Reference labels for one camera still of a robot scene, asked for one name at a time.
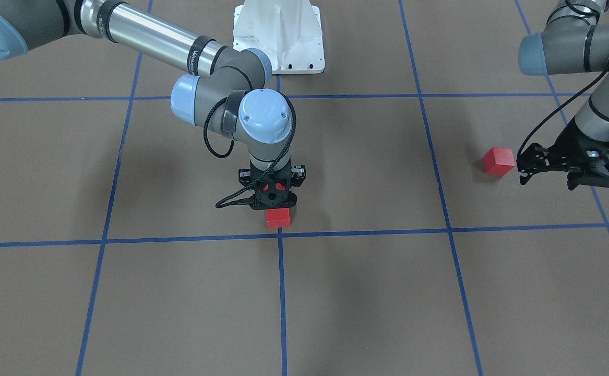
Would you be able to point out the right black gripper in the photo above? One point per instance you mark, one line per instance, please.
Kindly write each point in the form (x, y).
(245, 176)

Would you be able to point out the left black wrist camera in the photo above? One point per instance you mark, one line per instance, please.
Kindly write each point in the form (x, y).
(532, 161)

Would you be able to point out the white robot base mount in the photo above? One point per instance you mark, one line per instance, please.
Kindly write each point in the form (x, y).
(290, 33)

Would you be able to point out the red block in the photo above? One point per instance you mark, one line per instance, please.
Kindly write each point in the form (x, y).
(278, 218)
(498, 161)
(274, 186)

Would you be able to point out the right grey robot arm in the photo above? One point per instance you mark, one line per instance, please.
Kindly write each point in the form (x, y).
(222, 90)

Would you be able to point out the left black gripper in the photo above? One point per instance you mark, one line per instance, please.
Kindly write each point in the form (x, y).
(566, 145)

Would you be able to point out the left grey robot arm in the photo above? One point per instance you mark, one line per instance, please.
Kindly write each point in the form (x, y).
(573, 41)

